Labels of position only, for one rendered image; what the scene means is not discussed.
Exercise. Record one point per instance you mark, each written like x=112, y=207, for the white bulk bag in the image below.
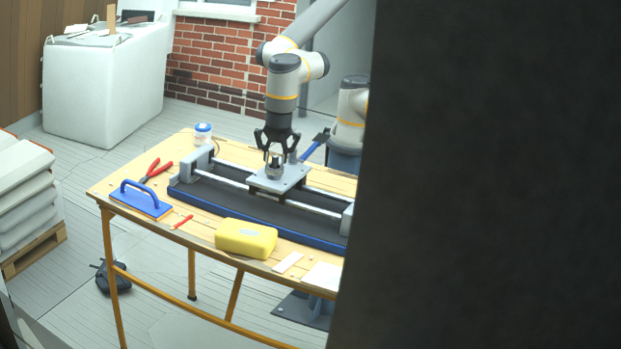
x=102, y=87

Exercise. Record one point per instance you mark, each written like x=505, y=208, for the dark bush knob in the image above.
x=274, y=169

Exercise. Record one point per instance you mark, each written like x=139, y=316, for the white tile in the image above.
x=322, y=277

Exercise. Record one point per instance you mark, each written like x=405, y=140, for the black knee pad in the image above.
x=109, y=279

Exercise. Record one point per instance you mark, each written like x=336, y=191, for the red pencil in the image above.
x=182, y=222

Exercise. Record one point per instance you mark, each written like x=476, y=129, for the brown wooden fence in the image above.
x=24, y=53

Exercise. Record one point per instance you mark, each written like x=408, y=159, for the upright wooden plank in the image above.
x=111, y=19

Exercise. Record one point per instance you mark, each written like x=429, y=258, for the grey scoring carriage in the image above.
x=284, y=178

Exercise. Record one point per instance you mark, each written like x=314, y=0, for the yellow sponge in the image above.
x=245, y=237

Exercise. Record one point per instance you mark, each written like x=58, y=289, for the grey drainpipe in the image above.
x=305, y=77

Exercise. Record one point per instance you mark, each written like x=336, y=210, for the clear jar with blue lid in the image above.
x=203, y=135

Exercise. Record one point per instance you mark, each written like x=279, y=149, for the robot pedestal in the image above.
x=342, y=157

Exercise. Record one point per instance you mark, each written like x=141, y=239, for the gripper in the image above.
x=280, y=123

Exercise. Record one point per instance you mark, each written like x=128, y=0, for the orange trestle table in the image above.
x=145, y=187

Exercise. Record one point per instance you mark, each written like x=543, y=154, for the blue grout float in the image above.
x=140, y=203

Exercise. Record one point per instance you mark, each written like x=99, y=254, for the white framed window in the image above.
x=218, y=9

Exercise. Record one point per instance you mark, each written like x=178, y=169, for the wooden pallet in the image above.
x=34, y=252

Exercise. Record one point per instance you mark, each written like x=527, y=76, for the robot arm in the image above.
x=281, y=85

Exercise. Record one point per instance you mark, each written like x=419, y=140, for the blue and black tile cutter body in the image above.
x=271, y=213

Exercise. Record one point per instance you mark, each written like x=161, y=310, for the large dark panel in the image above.
x=485, y=174

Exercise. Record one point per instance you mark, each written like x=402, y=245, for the narrow beige tile strip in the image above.
x=287, y=263

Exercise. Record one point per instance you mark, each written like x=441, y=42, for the dark flat board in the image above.
x=138, y=17

